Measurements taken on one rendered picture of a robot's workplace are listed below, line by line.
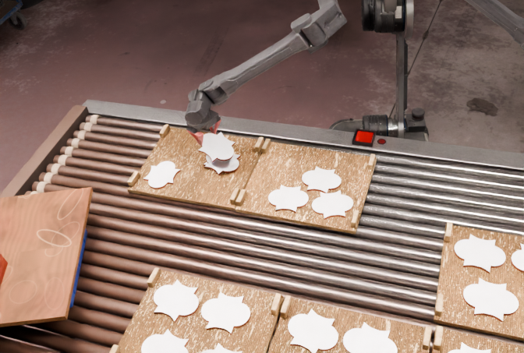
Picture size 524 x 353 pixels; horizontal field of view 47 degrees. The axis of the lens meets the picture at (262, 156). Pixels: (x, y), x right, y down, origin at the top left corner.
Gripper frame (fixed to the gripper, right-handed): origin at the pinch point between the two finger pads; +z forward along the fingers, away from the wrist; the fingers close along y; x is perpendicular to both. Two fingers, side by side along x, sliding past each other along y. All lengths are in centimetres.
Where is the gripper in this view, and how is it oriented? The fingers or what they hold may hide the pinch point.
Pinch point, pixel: (207, 138)
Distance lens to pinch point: 214.8
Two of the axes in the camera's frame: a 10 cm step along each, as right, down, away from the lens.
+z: 1.1, 7.3, 6.8
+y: 6.5, -5.7, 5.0
